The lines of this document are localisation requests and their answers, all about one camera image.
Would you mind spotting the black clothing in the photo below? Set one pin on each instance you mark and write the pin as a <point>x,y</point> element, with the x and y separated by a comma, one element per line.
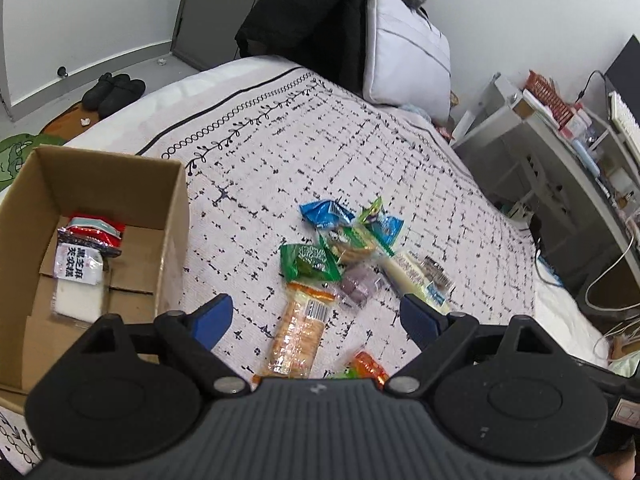
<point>310,25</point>

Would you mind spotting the red snack packet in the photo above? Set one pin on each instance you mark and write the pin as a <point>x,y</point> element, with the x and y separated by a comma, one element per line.
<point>92,232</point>

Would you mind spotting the orange-topped cracker packet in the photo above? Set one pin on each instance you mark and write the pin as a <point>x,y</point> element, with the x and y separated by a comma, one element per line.
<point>300,330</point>

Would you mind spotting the light blue cloth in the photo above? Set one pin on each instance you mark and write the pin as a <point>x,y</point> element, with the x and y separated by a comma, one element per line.
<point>415,111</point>

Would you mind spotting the grey door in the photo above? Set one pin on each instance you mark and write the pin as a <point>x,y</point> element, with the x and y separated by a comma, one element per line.
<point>220,10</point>

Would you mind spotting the purple snack packet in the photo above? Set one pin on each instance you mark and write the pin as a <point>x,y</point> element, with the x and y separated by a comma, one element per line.
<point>357,285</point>

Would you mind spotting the large green snack packet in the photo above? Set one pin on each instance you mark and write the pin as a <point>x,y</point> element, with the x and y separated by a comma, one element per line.
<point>307,262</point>

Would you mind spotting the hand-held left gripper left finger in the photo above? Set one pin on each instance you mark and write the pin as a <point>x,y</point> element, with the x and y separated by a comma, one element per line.
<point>216,316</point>

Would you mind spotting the green-edged clear cracker packet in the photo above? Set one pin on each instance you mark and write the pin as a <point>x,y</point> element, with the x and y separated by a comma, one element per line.
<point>352,249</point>

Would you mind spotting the green floor rug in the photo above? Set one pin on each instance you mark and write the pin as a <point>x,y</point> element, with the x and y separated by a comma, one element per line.
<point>15,155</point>

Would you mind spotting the flat red packet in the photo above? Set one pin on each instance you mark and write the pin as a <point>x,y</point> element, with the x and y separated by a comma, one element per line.
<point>445,133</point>

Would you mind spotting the blue candy packet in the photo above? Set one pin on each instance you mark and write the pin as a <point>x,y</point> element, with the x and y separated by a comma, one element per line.
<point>325,212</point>
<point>391,227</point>

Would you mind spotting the long white snack packet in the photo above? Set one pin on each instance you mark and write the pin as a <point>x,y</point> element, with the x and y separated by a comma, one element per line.
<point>412,272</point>

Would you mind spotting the woven basket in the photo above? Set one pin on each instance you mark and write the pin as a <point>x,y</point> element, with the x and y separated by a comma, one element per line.
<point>454,98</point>

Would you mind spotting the small green candy packet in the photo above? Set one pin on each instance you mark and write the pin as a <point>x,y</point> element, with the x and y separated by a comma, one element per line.
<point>371,211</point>

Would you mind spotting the orange and green snack packet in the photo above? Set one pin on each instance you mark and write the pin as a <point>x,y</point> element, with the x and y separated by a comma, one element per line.
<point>367,365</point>

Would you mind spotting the white black-patterned blanket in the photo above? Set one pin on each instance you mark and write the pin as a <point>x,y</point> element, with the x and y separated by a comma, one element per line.
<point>350,160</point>

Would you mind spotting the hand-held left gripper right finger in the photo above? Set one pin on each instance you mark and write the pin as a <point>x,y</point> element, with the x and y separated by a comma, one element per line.
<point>416,316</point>

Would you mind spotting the red basket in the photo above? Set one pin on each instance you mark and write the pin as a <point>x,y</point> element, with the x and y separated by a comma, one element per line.
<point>547,94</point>

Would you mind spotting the white desk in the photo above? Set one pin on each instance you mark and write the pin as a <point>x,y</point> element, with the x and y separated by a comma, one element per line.
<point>550,160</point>

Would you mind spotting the black monitor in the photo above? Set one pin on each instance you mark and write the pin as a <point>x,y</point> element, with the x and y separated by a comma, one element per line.
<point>627,67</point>

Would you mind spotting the white pillow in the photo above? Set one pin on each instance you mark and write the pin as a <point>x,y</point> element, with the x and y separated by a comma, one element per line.
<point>405,55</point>

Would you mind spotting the brown cardboard box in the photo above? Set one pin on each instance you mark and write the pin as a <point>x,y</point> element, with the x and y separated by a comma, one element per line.
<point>150,200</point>

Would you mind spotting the white keyboard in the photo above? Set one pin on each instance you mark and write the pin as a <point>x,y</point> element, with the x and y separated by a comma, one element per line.
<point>625,120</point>

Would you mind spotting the black slipper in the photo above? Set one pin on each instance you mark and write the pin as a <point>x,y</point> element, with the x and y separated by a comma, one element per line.
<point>122,97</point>
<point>97,89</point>

